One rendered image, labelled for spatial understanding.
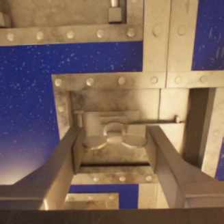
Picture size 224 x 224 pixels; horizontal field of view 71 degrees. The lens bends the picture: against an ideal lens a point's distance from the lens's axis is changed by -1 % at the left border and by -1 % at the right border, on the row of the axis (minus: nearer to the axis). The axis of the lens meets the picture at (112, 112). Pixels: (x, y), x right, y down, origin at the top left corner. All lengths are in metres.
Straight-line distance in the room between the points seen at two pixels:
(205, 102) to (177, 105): 0.03
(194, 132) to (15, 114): 0.19
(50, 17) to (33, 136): 0.12
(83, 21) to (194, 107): 0.14
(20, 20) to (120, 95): 0.12
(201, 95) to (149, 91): 0.05
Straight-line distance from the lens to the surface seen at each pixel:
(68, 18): 0.18
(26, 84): 0.18
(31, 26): 0.19
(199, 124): 0.20
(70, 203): 0.25
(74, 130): 0.16
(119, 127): 0.17
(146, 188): 0.21
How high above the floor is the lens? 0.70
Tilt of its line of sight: 17 degrees up
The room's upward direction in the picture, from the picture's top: 178 degrees clockwise
